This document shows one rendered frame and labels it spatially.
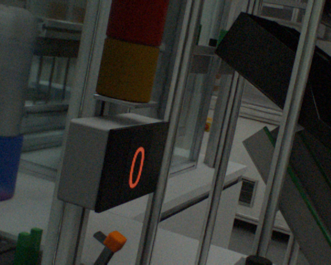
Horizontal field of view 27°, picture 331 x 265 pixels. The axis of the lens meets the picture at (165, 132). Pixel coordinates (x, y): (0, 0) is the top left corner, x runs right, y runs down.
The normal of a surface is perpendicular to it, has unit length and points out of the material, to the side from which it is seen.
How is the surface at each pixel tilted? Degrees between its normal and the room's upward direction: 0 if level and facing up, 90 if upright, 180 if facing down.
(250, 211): 90
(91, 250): 0
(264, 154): 90
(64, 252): 90
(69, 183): 90
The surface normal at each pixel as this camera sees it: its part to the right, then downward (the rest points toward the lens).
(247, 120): -0.40, 0.05
